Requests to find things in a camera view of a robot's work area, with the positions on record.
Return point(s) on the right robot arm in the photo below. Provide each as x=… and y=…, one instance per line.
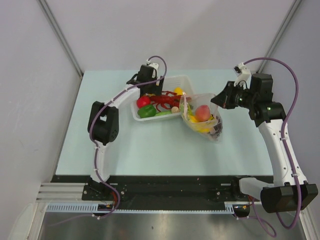
x=290, y=190

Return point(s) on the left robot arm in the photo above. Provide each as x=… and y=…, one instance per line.
x=103, y=125

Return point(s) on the red tomato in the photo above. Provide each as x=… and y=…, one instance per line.
x=143, y=101

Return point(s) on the beige garlic bulb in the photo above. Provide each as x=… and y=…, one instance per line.
x=175, y=110

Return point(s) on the yellow lemon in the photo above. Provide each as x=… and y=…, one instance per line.
x=179, y=91

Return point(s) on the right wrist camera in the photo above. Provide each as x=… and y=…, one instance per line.
x=243, y=74

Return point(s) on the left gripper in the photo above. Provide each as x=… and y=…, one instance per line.
x=156, y=90

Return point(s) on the green bell pepper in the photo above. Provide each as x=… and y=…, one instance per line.
x=147, y=111

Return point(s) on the pink peach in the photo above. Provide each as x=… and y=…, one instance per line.
x=202, y=113

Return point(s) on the clear zip top bag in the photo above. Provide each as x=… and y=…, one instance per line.
x=201, y=99

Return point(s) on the purple grape bunch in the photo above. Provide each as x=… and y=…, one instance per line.
x=216, y=131

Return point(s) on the yellow banana bunch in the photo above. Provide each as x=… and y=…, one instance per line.
x=201, y=126

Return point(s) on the white green celery stalk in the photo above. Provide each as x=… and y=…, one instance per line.
x=182, y=106

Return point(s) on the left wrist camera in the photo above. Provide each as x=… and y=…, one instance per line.
x=155, y=67

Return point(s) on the red crayfish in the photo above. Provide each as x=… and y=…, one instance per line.
x=166, y=101

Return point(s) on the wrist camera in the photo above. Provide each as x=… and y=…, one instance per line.
x=243, y=74
x=155, y=67

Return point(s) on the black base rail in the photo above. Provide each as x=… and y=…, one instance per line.
x=160, y=193

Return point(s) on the green cucumber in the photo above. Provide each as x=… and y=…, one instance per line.
x=163, y=113

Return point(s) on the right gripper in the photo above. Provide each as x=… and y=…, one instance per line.
x=229, y=90

